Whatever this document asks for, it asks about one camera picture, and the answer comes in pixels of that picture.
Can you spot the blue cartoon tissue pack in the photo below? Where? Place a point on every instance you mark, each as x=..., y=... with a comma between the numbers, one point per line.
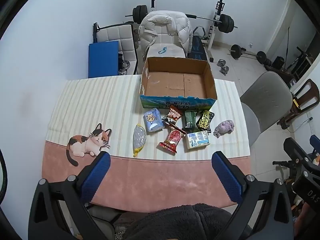
x=153, y=120

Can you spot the green packet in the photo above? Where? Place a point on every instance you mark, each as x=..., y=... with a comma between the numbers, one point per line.
x=189, y=121

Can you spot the small blue packet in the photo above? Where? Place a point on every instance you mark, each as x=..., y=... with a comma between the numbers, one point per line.
x=162, y=50

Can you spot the grey chair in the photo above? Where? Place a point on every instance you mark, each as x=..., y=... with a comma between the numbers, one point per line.
x=267, y=97

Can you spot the cardboard box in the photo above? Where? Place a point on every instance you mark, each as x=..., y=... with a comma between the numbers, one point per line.
x=175, y=82

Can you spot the barbell with black plates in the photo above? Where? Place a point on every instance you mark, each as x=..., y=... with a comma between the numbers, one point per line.
x=226, y=23

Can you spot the chrome dumbbell under chair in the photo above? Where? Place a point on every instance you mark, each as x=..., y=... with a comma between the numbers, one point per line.
x=124, y=67

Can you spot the white chair with jacket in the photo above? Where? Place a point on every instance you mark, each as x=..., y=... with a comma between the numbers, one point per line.
x=173, y=51

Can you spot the white puffer jacket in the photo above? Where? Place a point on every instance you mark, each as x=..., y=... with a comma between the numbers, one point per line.
x=162, y=22

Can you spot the large red snack packet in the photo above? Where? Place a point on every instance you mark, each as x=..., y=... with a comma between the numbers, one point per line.
x=173, y=140

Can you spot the blue folded mat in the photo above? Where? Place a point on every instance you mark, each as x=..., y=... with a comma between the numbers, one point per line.
x=103, y=60

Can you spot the person's dark fleece clothing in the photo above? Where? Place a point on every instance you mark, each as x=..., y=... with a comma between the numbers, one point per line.
x=180, y=222

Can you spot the purple cloth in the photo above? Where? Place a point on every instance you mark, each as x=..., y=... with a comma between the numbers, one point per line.
x=225, y=128

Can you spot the brown wooden chair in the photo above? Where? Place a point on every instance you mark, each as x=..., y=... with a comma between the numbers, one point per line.
x=308, y=87

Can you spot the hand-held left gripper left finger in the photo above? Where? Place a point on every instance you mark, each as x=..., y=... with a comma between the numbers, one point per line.
x=96, y=177

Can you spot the black weight bench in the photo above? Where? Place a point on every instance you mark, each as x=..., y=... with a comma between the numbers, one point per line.
x=197, y=47

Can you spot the black upright pole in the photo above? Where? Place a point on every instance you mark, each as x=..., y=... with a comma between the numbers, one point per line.
x=95, y=32

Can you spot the striped cat-print table mat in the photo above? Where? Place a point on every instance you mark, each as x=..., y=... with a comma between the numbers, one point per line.
x=100, y=100

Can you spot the black yellow wipes packet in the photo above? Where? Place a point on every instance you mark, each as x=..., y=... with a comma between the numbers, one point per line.
x=205, y=122

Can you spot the black scooter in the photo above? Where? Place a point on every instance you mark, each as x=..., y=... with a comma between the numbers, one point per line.
x=300, y=60

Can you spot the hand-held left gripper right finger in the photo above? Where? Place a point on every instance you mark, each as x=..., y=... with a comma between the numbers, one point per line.
x=226, y=177

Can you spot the small floor barbell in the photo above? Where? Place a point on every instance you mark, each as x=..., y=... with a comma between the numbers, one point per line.
x=235, y=51

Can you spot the white blue tissue pack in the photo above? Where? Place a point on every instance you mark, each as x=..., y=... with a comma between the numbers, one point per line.
x=197, y=140

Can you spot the white padded chair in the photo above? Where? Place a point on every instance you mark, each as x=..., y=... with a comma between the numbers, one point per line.
x=120, y=36

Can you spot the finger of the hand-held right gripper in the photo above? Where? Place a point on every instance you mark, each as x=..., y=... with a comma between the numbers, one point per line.
x=297, y=153
x=316, y=143

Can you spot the silver yellow snack packet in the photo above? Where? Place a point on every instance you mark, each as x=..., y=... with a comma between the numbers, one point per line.
x=139, y=138

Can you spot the small red cartoon snack packet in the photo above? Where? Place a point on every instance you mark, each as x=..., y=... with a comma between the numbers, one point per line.
x=172, y=115

